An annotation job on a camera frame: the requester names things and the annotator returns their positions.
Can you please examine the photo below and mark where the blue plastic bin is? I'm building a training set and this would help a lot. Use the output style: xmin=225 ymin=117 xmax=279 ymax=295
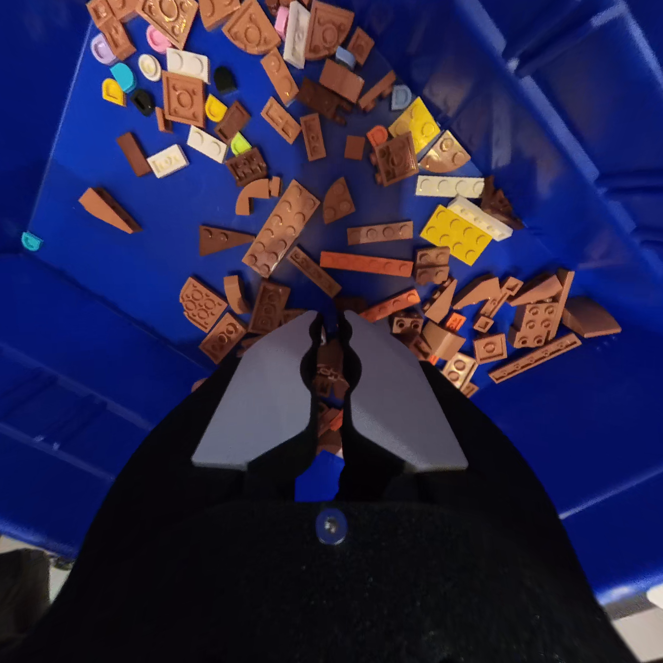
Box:
xmin=0 ymin=0 xmax=663 ymax=607

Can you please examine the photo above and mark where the pile of brown lego pieces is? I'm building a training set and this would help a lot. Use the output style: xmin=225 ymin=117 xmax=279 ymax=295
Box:
xmin=78 ymin=0 xmax=622 ymax=451

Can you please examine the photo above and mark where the yellow square lego plate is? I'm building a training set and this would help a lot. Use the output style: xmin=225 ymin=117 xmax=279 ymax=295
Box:
xmin=388 ymin=97 xmax=441 ymax=153

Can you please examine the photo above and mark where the white long lego plate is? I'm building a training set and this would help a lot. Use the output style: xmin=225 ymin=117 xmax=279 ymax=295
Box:
xmin=448 ymin=196 xmax=513 ymax=241
xmin=415 ymin=175 xmax=485 ymax=199

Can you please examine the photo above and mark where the brown lego slope brick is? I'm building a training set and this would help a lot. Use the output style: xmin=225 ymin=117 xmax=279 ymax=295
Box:
xmin=79 ymin=186 xmax=142 ymax=235

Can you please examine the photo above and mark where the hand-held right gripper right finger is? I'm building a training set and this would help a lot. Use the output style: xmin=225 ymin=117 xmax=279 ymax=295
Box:
xmin=339 ymin=310 xmax=469 ymax=473

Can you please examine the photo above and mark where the yellow large lego plate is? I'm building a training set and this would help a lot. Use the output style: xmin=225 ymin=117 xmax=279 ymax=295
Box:
xmin=420 ymin=204 xmax=493 ymax=266

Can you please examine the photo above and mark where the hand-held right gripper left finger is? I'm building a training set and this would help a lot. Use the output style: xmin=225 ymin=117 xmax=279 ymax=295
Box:
xmin=192 ymin=310 xmax=324 ymax=471

